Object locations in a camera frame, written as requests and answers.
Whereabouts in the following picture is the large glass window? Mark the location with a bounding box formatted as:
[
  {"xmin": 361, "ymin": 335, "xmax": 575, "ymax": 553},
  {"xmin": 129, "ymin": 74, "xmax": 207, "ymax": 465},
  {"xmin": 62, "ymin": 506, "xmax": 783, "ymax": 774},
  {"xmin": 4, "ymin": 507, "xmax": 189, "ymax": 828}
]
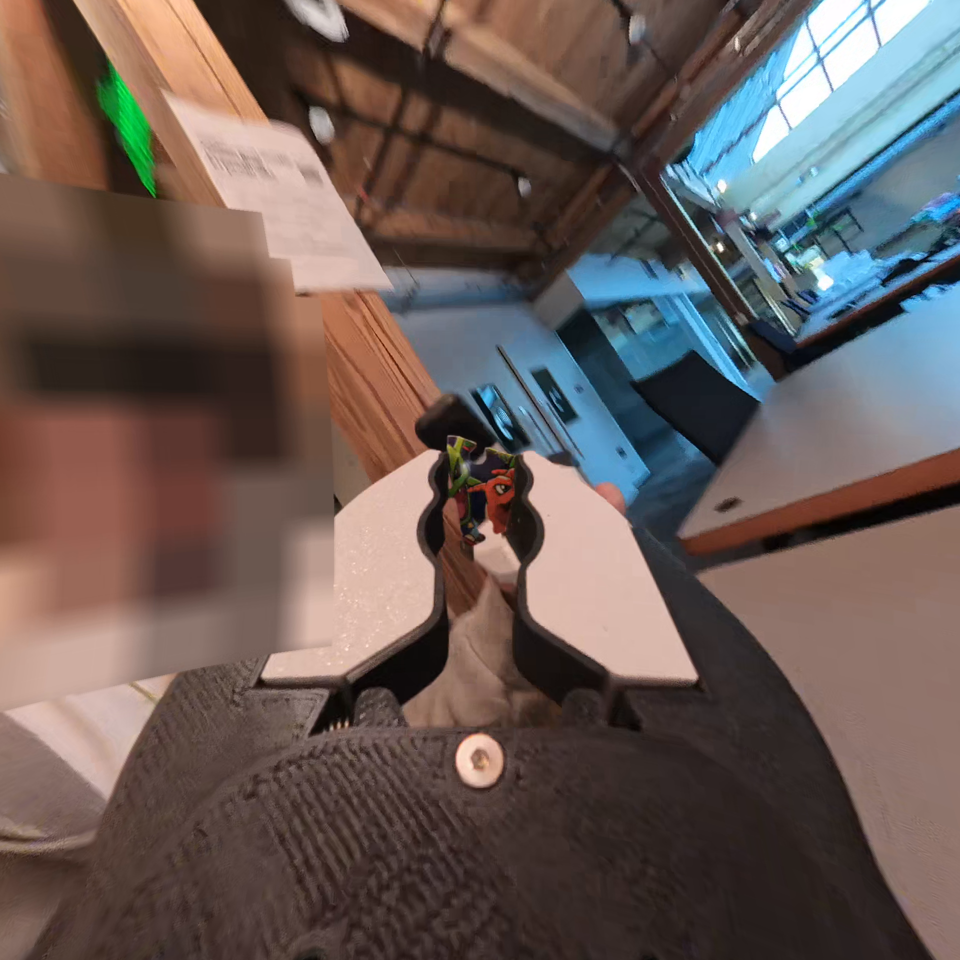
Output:
[{"xmin": 660, "ymin": 0, "xmax": 960, "ymax": 354}]

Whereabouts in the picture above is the wooden pillar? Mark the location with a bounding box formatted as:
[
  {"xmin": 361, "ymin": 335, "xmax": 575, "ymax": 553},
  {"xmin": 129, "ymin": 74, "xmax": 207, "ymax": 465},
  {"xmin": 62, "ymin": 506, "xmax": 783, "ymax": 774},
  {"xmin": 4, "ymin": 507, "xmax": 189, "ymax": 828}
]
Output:
[{"xmin": 71, "ymin": 0, "xmax": 492, "ymax": 612}]

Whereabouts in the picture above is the curved jigsaw puzzle piece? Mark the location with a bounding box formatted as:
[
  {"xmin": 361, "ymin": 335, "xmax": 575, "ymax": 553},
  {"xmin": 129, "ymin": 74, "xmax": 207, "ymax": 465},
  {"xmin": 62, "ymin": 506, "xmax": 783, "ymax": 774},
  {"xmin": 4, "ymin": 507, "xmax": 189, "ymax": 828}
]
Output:
[{"xmin": 444, "ymin": 435, "xmax": 521, "ymax": 561}]

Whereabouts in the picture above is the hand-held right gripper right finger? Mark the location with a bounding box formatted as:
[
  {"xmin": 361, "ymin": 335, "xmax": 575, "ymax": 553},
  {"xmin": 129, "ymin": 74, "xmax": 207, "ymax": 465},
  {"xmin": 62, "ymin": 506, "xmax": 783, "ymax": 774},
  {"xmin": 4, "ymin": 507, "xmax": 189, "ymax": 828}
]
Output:
[{"xmin": 510, "ymin": 450, "xmax": 701, "ymax": 707}]

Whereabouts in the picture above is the dark office chair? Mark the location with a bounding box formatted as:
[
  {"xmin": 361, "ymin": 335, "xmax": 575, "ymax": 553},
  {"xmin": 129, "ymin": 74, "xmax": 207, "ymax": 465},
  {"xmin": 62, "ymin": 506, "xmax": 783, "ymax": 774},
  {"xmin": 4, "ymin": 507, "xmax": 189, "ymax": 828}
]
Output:
[{"xmin": 632, "ymin": 351, "xmax": 763, "ymax": 468}]

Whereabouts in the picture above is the dark framed wall picture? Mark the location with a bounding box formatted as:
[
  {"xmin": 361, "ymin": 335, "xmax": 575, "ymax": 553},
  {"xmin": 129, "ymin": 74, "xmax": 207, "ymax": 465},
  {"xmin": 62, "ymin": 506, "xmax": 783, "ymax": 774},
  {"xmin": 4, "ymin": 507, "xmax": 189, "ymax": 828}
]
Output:
[
  {"xmin": 471, "ymin": 382, "xmax": 520, "ymax": 453},
  {"xmin": 528, "ymin": 366, "xmax": 579, "ymax": 426}
]

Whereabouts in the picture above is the green glowing sign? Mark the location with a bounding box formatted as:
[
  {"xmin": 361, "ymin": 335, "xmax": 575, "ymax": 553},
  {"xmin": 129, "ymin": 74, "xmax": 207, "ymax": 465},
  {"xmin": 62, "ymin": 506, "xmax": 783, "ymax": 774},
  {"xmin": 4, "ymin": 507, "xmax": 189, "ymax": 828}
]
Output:
[{"xmin": 95, "ymin": 60, "xmax": 159, "ymax": 198}]

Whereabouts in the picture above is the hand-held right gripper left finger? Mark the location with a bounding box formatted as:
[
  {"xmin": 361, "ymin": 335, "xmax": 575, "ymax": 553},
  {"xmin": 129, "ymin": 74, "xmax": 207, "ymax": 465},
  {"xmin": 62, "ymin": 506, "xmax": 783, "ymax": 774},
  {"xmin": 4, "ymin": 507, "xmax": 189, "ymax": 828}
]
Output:
[{"xmin": 258, "ymin": 448, "xmax": 451, "ymax": 703}]

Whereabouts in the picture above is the white paper notice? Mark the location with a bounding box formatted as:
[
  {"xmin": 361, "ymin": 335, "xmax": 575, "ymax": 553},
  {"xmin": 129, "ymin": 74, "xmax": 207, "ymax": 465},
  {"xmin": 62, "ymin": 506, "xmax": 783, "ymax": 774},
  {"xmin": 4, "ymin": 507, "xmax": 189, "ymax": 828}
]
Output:
[{"xmin": 161, "ymin": 90, "xmax": 396, "ymax": 296}]

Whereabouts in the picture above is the wood-edged grey table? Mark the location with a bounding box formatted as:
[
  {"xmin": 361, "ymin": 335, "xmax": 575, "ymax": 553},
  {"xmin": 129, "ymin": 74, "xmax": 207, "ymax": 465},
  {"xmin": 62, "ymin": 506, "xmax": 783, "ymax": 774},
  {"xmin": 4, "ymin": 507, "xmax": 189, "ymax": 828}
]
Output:
[{"xmin": 678, "ymin": 285, "xmax": 960, "ymax": 558}]

